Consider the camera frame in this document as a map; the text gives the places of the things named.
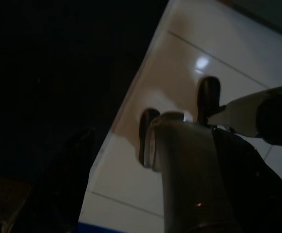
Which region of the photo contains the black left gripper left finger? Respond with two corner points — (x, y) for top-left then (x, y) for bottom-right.
(9, 127), (97, 233)

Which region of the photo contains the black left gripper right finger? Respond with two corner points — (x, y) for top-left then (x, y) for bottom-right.
(212, 128), (282, 233)

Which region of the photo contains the silver robot right leg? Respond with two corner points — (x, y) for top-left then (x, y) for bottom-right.
(207, 83), (282, 149)

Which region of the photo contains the black robot left foot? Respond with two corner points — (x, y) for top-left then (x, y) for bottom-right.
(138, 108), (161, 168)

